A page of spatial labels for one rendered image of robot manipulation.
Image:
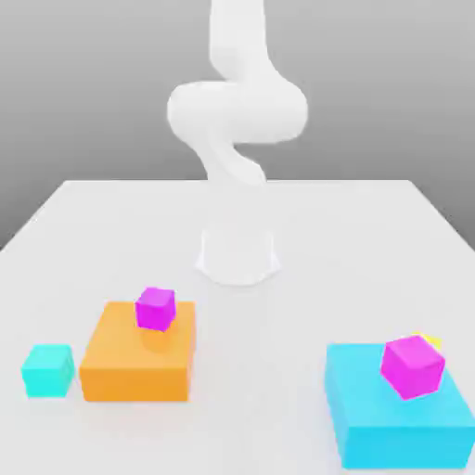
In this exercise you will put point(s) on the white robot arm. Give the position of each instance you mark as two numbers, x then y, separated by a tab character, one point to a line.
237	111

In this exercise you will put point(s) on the small magenta cube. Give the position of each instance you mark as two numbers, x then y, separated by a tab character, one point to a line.
412	367
155	310

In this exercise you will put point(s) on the small yellow cube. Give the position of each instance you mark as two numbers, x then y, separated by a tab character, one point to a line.
432	340

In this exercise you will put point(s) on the small cyan cube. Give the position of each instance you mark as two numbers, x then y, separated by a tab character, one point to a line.
47	371

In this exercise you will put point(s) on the large orange box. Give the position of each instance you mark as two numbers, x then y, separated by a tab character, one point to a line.
126	363

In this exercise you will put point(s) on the large blue box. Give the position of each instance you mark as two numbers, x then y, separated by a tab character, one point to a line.
400	434

